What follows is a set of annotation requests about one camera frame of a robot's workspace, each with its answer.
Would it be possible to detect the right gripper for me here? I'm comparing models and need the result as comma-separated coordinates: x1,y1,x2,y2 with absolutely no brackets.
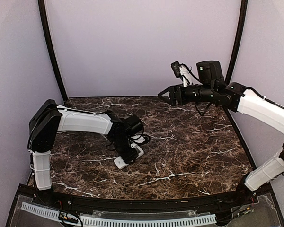
158,83,216,106

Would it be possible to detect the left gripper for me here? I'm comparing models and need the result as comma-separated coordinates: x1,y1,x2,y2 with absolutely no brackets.
112,135,139,164

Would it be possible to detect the white remote control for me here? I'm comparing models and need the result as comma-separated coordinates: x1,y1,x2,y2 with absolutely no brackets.
114,145,144,169

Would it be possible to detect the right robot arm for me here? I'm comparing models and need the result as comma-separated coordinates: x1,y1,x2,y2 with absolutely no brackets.
158,61,284,205

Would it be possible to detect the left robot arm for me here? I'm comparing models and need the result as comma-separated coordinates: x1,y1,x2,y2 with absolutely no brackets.
27,99,150,206

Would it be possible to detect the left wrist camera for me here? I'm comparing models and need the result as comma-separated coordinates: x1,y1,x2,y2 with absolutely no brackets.
129,134,151,148

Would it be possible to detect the black front rail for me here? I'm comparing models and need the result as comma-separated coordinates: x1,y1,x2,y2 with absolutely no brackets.
18,183,273,215

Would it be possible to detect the right black frame post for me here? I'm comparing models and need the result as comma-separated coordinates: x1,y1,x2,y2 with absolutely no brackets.
225,0,248,84

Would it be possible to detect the black frame post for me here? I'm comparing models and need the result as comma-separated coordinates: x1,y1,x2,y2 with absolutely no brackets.
37,0,68,103
225,0,248,84

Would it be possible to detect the white cable duct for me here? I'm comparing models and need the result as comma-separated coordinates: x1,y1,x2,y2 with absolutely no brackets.
21,202,216,227

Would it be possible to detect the left black frame post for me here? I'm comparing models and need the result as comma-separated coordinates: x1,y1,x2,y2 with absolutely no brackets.
37,0,68,103

